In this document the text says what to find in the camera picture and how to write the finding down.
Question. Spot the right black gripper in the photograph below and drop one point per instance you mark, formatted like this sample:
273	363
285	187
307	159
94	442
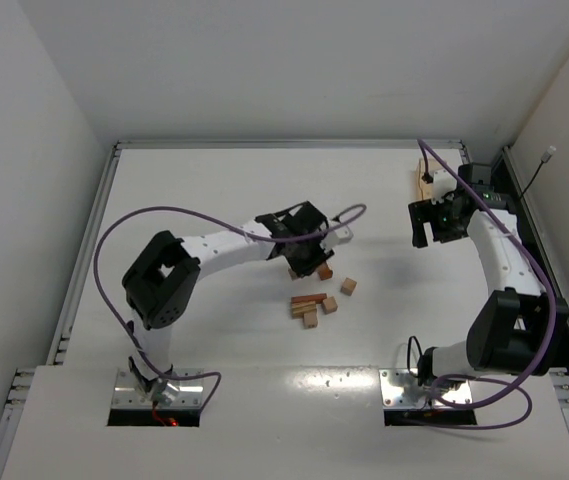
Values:
424	217

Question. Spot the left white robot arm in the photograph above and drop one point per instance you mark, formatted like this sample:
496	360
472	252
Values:
159	284

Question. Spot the small light wood cube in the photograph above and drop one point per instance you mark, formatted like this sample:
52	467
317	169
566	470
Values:
310	320

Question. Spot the striped zebrawood block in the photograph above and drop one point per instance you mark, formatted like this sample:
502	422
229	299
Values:
299	310

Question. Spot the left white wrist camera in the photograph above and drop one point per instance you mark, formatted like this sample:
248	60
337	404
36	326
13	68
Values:
337	237

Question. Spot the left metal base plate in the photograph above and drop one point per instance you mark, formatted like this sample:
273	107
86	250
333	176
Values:
130	393

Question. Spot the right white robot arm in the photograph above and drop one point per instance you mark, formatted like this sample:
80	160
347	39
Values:
519	328

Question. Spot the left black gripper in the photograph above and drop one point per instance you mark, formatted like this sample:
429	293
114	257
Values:
307	260

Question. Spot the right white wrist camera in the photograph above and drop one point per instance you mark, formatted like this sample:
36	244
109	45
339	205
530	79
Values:
442	182

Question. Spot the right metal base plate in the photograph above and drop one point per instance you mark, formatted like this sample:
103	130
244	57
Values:
400	392

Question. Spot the reddish long wood block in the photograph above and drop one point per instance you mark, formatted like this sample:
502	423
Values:
305	299

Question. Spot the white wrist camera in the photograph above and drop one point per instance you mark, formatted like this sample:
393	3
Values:
442	182
337	237

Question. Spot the metal base plate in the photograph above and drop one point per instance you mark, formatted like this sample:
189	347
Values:
130	393
400	392

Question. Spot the clear amber plastic box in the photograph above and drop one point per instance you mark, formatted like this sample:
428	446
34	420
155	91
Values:
432	165

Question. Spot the aluminium table frame rail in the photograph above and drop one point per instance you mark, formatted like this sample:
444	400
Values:
293	403

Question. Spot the reddish arch wood block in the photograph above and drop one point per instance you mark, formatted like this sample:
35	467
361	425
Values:
324	272

